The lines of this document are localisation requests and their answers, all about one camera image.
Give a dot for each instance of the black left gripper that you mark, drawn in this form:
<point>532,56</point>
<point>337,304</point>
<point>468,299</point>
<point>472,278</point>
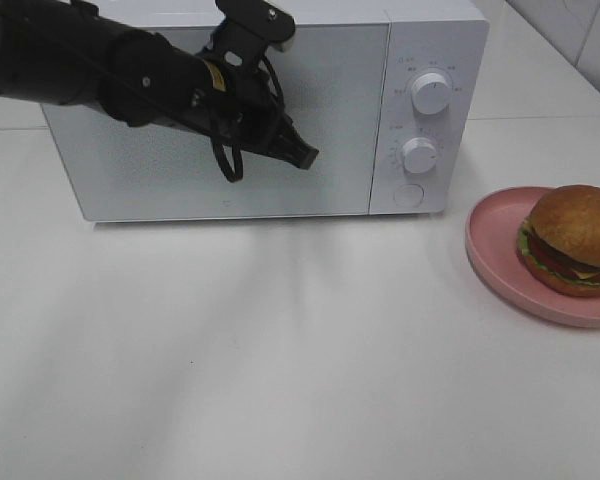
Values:
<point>242,112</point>

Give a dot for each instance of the white microwave door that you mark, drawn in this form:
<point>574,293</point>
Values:
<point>331,79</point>

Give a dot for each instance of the round white door button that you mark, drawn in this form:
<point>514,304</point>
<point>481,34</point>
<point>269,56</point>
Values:
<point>409,196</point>

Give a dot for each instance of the pink round plate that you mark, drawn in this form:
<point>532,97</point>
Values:
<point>490,241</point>

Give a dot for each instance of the burger with lettuce and cheese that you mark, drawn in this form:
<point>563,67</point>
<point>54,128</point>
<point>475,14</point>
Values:
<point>559,240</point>

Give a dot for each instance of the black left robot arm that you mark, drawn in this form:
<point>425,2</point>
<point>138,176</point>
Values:
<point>66,54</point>

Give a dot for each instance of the white microwave oven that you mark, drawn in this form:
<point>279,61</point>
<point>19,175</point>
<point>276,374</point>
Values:
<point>423,36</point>

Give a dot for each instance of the lower white microwave knob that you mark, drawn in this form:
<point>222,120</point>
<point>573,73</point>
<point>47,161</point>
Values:
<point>419,155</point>

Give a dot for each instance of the white microwave knob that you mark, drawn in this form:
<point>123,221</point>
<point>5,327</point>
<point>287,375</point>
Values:
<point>430,93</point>
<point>419,155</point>

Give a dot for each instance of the upper white microwave knob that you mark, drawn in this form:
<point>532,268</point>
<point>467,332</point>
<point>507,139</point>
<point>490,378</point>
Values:
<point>430,93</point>

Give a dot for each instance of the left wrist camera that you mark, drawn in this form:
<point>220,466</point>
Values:
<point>248,29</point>

